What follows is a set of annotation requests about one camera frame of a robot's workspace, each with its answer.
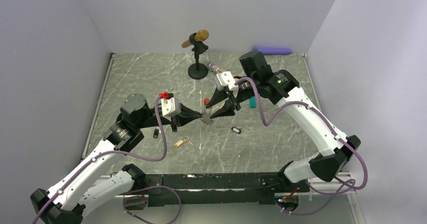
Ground gold microphone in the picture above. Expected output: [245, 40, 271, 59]
[181, 29, 209, 48]

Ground purple cable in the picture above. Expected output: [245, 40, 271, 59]
[233, 77, 368, 216]
[31, 96, 182, 224]

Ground black microphone stand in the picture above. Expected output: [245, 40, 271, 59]
[188, 42, 209, 80]

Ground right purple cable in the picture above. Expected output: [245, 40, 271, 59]
[233, 77, 368, 216]

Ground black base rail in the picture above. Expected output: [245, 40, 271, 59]
[124, 172, 310, 207]

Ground purple microphone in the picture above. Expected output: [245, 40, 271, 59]
[252, 46, 293, 55]

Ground red handled key holder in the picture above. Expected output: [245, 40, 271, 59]
[201, 98, 213, 125]

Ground yellow key tag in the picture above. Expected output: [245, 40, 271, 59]
[174, 138, 186, 147]

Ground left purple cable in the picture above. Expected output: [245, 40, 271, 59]
[31, 96, 182, 224]

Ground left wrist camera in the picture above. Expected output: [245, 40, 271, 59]
[161, 98, 176, 117]

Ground black tag with key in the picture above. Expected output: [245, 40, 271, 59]
[153, 127, 161, 139]

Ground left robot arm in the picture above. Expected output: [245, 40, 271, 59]
[30, 92, 202, 223]

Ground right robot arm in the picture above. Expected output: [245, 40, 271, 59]
[206, 51, 361, 192]

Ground teal block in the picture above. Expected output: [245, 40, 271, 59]
[249, 97, 257, 108]

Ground glitter silver microphone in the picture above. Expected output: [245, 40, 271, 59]
[206, 61, 232, 77]

